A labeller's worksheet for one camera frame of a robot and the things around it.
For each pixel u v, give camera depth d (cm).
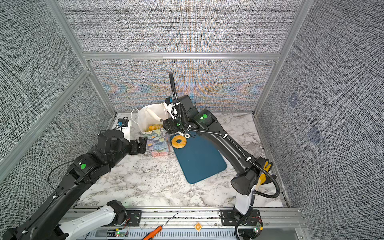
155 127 89
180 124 59
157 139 82
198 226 70
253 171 44
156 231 70
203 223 72
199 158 95
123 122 55
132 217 74
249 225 72
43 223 38
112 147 47
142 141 59
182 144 98
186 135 66
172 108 60
